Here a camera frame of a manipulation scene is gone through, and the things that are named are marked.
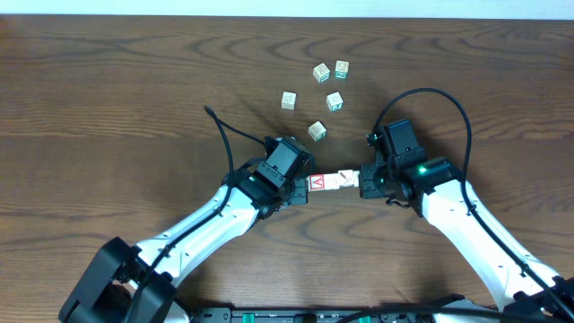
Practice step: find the green letter Z wooden block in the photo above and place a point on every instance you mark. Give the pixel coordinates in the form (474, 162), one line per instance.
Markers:
(341, 69)

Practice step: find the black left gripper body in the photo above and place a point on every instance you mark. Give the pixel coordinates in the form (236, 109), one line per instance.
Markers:
(299, 190)

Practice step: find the green trimmed wooden block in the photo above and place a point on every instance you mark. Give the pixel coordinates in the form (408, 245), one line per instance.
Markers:
(317, 131)

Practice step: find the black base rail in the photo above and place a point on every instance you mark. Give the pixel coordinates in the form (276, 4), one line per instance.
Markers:
(227, 315)

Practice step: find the yellow blue letter K block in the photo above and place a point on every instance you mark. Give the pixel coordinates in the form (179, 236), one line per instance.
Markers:
(346, 178)

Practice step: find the wooden block green side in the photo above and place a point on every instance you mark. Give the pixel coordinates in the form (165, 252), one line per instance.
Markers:
(334, 101)

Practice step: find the red letter A wooden block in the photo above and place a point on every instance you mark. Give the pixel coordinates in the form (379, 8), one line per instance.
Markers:
(316, 182)

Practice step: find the red number 8 wooden block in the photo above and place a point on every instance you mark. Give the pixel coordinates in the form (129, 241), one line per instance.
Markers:
(288, 100)

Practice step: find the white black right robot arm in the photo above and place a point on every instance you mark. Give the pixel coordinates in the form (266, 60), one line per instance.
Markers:
(438, 192)

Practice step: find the yellow wooden block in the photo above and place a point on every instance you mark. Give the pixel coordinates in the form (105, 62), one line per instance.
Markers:
(331, 181)

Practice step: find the green letter J wooden block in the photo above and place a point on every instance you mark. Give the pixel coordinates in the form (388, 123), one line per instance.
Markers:
(356, 178)

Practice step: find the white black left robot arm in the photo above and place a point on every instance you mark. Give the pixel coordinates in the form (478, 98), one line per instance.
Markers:
(139, 283)

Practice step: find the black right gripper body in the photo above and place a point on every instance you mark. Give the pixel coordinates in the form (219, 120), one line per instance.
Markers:
(374, 182)

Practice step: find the letter B wooden block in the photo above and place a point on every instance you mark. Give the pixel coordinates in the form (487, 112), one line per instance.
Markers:
(321, 72)

